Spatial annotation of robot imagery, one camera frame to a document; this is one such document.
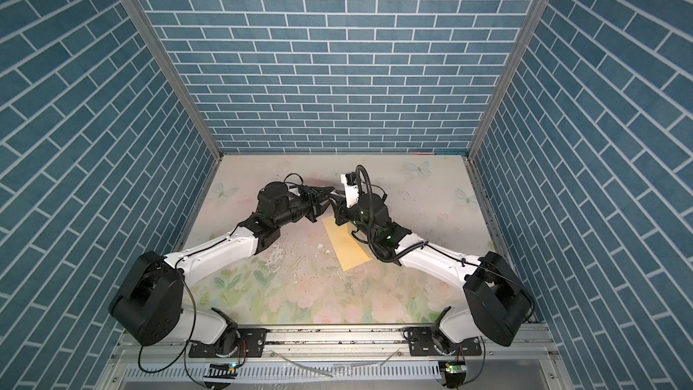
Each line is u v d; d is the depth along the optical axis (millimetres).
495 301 426
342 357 725
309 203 718
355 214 704
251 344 737
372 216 574
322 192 783
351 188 669
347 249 929
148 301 422
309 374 701
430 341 669
